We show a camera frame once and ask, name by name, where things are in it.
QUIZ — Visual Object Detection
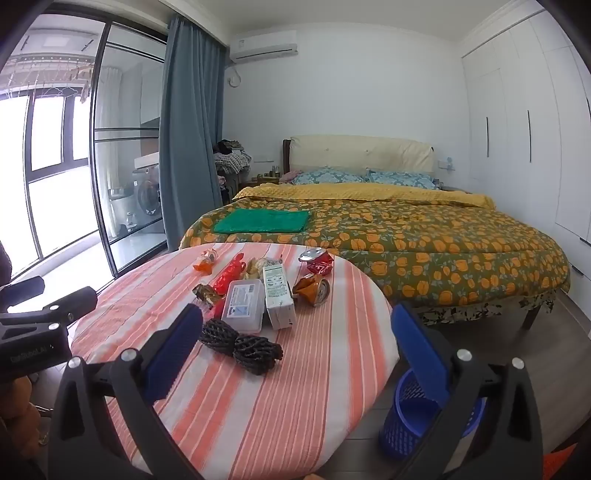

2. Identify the cream padded headboard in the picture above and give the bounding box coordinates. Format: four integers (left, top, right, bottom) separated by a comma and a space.
283, 135, 437, 178

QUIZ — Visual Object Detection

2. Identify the grey washing machine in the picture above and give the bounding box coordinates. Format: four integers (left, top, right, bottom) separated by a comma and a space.
131, 167, 162, 217

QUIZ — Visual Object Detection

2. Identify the red plastic wrapper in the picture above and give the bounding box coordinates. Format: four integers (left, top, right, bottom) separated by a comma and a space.
213, 254, 246, 296

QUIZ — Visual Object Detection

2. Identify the grey-blue curtain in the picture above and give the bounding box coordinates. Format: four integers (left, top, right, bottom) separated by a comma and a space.
159, 14, 227, 252

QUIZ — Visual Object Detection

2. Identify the pile of clothes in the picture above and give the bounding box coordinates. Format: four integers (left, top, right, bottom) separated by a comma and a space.
213, 138, 252, 176

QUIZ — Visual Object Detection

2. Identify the white wardrobe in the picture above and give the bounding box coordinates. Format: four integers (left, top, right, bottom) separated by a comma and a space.
462, 4, 591, 296

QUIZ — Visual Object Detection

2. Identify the white milk carton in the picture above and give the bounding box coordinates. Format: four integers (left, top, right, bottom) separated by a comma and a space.
262, 265, 297, 330

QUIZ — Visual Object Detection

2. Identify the leaf print bed skirt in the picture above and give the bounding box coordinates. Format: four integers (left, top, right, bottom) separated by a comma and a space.
406, 288, 557, 326

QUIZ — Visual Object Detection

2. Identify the bed with orange-flower quilt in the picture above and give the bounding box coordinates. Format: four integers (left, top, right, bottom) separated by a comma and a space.
179, 194, 571, 308

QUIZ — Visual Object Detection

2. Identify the black foam net sleeve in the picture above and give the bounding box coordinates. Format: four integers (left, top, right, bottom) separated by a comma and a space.
198, 318, 241, 356
233, 335, 284, 376

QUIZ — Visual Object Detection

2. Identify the yellow blanket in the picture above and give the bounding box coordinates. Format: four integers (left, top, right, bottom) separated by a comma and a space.
232, 182, 496, 208

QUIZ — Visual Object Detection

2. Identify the blue plastic wastebasket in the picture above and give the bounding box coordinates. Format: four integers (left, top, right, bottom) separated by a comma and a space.
379, 368, 485, 462

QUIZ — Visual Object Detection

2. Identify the black framed glass sliding door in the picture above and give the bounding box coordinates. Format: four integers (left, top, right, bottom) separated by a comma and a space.
92, 21, 169, 278

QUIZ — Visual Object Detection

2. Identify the silver foil packet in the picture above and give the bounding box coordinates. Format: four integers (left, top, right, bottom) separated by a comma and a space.
221, 279, 266, 334

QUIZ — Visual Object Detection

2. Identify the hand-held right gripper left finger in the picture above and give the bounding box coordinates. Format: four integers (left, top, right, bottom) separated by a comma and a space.
47, 302, 204, 480

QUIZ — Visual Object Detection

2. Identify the orange snack packet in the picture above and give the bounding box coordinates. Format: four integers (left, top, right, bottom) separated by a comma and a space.
193, 248, 219, 273

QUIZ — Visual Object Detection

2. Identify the hanging clothes drying rack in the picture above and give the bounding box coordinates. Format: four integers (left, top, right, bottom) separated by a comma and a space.
9, 60, 93, 100

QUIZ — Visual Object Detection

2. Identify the green folded cloth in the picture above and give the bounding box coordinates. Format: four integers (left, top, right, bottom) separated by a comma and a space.
213, 209, 311, 234

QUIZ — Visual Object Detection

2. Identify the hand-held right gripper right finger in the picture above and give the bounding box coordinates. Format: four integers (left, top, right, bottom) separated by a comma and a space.
390, 302, 546, 480

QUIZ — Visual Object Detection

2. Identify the black framed window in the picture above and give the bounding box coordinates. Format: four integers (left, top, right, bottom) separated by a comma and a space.
0, 88, 95, 278

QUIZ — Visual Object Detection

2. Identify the blue patterned pillow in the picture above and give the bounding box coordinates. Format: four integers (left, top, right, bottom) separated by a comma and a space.
365, 171, 437, 190
292, 168, 365, 186

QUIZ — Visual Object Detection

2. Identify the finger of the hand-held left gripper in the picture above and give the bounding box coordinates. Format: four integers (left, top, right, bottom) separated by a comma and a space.
0, 277, 45, 311
32, 286, 99, 326

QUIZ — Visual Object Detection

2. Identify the white air conditioner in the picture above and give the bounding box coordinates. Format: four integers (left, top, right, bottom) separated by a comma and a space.
229, 30, 298, 64

